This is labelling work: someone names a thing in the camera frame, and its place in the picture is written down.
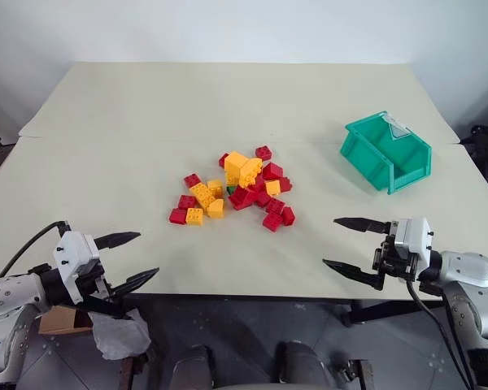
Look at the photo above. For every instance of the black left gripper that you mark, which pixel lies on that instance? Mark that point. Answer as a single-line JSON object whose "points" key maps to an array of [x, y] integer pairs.
{"points": [[99, 302]]}

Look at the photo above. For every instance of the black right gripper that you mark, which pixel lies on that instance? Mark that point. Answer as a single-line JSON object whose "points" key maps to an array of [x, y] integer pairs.
{"points": [[394, 264]]}

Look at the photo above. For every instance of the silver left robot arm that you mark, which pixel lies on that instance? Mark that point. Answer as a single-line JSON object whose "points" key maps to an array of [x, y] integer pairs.
{"points": [[8, 296]]}

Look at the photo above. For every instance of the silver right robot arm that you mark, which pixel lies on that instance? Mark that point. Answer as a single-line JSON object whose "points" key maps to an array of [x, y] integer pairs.
{"points": [[467, 272]]}

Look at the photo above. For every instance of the brown cardboard box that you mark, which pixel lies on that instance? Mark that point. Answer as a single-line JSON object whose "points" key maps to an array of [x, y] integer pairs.
{"points": [[59, 321]]}

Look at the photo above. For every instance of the crumpled white plastic bag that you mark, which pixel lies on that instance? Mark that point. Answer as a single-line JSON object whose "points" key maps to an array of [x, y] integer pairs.
{"points": [[120, 335]]}

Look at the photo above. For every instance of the green plastic bin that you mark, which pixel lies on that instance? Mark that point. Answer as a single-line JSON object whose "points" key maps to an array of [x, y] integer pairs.
{"points": [[364, 158]]}

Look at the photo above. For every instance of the green plastic building brick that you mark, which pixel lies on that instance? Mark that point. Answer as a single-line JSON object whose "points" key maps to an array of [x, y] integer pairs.
{"points": [[230, 190]]}

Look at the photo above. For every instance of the clear bin label holder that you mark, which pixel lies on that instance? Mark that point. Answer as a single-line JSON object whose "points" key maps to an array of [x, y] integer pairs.
{"points": [[397, 130]]}

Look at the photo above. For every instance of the dark rounded shape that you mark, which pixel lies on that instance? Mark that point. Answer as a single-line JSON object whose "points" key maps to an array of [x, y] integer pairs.
{"points": [[303, 365], [193, 367]]}

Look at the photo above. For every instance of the red plastic building brick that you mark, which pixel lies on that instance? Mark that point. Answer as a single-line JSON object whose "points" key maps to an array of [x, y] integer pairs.
{"points": [[242, 198]]}

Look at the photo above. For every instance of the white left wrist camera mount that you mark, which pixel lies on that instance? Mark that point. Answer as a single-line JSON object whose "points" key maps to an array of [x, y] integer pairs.
{"points": [[75, 252]]}

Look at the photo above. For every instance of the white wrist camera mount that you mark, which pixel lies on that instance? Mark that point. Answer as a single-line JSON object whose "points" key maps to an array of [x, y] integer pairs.
{"points": [[412, 237], [75, 252]]}

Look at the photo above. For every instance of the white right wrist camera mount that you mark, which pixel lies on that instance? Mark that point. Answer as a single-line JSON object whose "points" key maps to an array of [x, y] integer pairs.
{"points": [[412, 237]]}

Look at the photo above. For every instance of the black table frame bar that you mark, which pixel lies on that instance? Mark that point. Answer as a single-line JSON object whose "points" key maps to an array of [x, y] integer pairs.
{"points": [[390, 310]]}

